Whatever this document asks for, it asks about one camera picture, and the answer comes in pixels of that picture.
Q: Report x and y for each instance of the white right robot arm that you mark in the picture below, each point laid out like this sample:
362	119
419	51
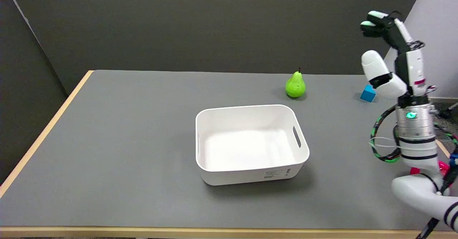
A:
417	135

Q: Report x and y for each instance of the green pear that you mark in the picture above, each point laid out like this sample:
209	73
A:
295	85

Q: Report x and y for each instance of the white plastic storage bin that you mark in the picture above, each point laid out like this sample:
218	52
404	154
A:
250	144

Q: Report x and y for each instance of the blue cube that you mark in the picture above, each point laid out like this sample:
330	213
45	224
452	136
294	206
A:
368	93

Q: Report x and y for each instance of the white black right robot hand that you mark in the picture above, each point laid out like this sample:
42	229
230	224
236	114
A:
414	71

